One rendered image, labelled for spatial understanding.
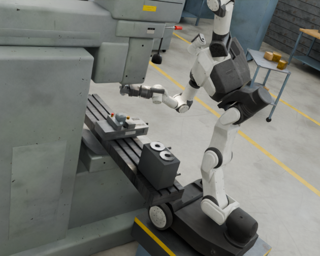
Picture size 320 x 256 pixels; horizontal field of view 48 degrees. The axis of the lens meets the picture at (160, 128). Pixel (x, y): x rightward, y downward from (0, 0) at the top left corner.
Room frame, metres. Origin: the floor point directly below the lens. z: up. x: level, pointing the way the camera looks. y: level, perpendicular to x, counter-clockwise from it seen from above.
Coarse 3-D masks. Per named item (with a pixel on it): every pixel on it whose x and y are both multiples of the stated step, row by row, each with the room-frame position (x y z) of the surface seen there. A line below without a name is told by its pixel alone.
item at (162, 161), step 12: (144, 144) 1.83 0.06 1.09; (156, 144) 1.85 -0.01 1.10; (144, 156) 1.81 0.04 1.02; (156, 156) 1.74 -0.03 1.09; (168, 156) 1.77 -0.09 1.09; (144, 168) 1.79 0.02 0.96; (156, 168) 1.71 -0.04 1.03; (168, 168) 1.70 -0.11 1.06; (156, 180) 1.69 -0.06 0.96; (168, 180) 1.72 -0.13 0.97
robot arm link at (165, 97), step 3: (159, 87) 2.28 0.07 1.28; (162, 87) 2.30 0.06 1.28; (165, 90) 2.32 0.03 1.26; (165, 93) 2.32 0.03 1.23; (168, 93) 2.33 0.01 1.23; (162, 96) 2.33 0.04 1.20; (165, 96) 2.32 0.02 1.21; (168, 96) 2.32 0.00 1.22; (162, 99) 2.32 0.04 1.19; (165, 99) 2.31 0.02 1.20; (168, 99) 2.31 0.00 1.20; (165, 102) 2.30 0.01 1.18
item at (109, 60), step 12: (84, 48) 2.06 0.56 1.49; (96, 48) 1.96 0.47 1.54; (108, 48) 1.96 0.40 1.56; (120, 48) 2.01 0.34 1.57; (96, 60) 1.94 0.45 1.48; (108, 60) 1.96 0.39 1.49; (120, 60) 2.02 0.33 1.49; (96, 72) 1.93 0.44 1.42; (108, 72) 1.97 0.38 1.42; (120, 72) 2.03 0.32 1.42
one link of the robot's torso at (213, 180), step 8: (208, 152) 2.01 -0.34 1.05; (208, 160) 1.99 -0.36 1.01; (216, 160) 1.97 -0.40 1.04; (208, 168) 1.98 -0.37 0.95; (224, 168) 2.11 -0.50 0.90; (208, 176) 1.99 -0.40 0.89; (216, 176) 2.01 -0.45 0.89; (208, 184) 2.01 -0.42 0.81; (216, 184) 1.99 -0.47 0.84; (224, 184) 2.05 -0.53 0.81; (208, 192) 1.99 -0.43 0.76; (216, 192) 1.97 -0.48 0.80; (224, 192) 2.03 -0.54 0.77; (216, 200) 1.95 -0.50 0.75; (224, 200) 1.99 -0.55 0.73; (224, 208) 1.98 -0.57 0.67
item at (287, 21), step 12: (288, 0) 10.37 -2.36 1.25; (300, 0) 10.11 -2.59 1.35; (312, 0) 9.87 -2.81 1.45; (276, 12) 10.53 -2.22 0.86; (288, 12) 10.26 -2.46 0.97; (300, 12) 10.01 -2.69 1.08; (312, 12) 9.76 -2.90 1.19; (276, 24) 10.39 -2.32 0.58; (288, 24) 10.16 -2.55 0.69; (300, 24) 9.90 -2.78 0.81; (312, 24) 9.66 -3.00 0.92; (276, 36) 10.31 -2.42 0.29; (288, 36) 10.05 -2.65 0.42; (312, 36) 9.56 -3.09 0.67; (288, 48) 9.94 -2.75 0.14; (300, 48) 9.69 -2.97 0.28; (312, 48) 9.45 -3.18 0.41
